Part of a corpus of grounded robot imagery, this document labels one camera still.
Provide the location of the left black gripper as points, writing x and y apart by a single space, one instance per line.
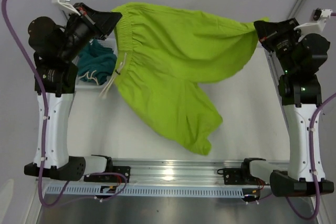
100 23

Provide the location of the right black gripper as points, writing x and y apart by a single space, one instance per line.
269 33

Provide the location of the lime green shorts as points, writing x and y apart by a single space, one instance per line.
164 54

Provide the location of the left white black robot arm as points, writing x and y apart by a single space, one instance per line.
55 49

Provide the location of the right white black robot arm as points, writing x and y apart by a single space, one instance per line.
301 54

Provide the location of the teal green shorts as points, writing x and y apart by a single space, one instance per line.
96 63

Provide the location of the white plastic basket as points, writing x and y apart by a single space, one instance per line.
110 42

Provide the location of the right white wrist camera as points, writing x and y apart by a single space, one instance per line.
317 21

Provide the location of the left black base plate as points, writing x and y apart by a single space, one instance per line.
111 175

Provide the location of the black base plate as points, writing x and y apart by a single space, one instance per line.
111 175
234 176

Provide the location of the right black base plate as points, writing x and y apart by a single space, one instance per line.
234 176

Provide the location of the aluminium mounting rail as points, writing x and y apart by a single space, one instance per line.
151 173

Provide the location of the white slotted cable duct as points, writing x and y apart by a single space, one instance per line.
156 191

